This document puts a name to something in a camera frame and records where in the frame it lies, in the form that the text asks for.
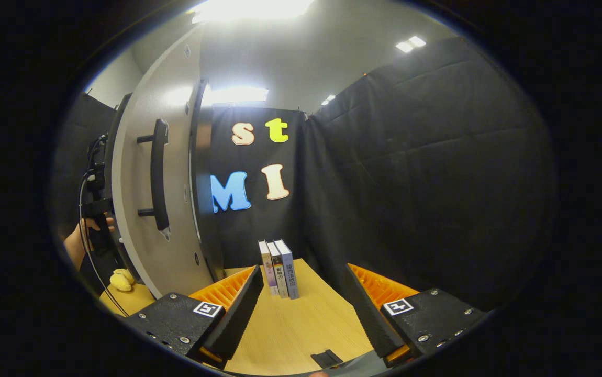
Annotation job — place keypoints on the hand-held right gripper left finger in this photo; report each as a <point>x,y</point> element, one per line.
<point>238,319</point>

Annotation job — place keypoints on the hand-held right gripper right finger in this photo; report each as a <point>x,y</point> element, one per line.
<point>366,319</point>

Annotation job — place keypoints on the grey cabinet door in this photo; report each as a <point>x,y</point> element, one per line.
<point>178,157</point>

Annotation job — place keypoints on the ceiling light behind cabinet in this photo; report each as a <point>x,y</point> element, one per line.
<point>235,95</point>

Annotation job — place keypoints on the white book with dark spine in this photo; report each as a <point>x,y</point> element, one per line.
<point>279,272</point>

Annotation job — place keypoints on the blue-grey book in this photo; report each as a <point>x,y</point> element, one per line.
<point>289,272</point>

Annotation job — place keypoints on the cream plush toy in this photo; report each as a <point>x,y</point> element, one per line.
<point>121,281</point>

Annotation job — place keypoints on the black backdrop cloth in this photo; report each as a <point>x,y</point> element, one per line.
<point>411,183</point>

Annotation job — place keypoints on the small distant ceiling light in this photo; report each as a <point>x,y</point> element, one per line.
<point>328,99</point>

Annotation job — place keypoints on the large ceiling light panel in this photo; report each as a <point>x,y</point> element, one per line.
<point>251,9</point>

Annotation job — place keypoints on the square ceiling light pair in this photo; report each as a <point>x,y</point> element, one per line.
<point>411,43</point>

